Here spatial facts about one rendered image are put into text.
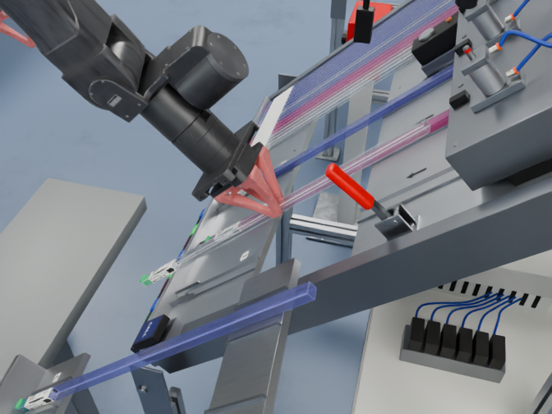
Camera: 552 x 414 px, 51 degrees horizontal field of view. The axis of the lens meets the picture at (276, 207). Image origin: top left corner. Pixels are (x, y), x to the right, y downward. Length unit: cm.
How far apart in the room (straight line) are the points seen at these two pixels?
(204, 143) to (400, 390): 53
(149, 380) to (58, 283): 38
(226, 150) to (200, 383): 111
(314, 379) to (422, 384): 73
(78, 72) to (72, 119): 208
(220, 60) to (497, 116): 27
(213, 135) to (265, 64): 230
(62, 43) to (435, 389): 73
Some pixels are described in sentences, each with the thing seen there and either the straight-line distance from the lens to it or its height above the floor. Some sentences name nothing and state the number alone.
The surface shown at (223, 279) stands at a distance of 84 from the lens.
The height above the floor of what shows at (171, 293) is 73.
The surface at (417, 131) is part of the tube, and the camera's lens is 59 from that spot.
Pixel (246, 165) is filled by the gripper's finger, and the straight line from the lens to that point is 64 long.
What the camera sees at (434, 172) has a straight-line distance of 66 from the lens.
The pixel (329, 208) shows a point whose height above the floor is 1.
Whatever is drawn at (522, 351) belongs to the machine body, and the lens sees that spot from 107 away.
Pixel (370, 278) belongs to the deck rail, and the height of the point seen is 99.
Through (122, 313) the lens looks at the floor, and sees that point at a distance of 185.
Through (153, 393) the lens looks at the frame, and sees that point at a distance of 88.
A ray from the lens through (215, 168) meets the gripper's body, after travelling 65.
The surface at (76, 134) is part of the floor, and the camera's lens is 259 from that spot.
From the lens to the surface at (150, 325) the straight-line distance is 82.
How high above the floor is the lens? 145
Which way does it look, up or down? 44 degrees down
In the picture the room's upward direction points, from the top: straight up
